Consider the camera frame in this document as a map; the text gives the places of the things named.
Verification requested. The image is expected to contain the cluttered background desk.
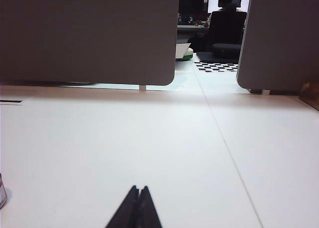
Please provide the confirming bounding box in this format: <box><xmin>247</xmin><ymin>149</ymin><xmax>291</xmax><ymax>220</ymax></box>
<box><xmin>177</xmin><ymin>13</ymin><xmax>212</xmax><ymax>32</ymax></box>

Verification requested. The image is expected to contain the narrow grey divider panel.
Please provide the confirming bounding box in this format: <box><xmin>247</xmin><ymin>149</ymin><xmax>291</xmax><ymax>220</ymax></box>
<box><xmin>236</xmin><ymin>0</ymin><xmax>319</xmax><ymax>91</ymax></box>

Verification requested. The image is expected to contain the seated person in dark clothes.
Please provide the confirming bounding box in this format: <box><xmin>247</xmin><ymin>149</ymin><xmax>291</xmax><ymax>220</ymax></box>
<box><xmin>205</xmin><ymin>0</ymin><xmax>246</xmax><ymax>43</ymax></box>

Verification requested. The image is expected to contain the black white checkerboard board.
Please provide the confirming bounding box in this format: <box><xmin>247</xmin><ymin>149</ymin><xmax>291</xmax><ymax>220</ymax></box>
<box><xmin>193</xmin><ymin>60</ymin><xmax>240</xmax><ymax>74</ymax></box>

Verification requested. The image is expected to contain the white and green round object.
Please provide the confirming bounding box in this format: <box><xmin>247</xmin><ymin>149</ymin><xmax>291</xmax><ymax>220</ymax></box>
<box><xmin>175</xmin><ymin>43</ymin><xmax>194</xmax><ymax>62</ymax></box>

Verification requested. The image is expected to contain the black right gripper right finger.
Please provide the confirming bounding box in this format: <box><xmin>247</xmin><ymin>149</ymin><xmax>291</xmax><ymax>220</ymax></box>
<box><xmin>136</xmin><ymin>185</ymin><xmax>163</xmax><ymax>228</ymax></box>

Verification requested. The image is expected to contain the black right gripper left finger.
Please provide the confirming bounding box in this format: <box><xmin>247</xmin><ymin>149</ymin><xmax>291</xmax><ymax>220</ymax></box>
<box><xmin>104</xmin><ymin>185</ymin><xmax>140</xmax><ymax>228</ymax></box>

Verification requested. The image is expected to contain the silver tomato can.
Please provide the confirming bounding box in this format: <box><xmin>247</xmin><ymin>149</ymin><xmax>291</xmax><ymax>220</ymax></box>
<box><xmin>0</xmin><ymin>172</ymin><xmax>7</xmax><ymax>209</ymax></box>

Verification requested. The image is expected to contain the black office chair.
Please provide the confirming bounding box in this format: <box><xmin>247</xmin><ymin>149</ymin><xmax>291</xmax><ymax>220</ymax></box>
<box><xmin>208</xmin><ymin>10</ymin><xmax>247</xmax><ymax>57</ymax></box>

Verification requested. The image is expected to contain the wide grey divider panel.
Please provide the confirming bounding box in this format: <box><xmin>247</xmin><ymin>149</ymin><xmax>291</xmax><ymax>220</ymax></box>
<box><xmin>0</xmin><ymin>0</ymin><xmax>180</xmax><ymax>86</ymax></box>

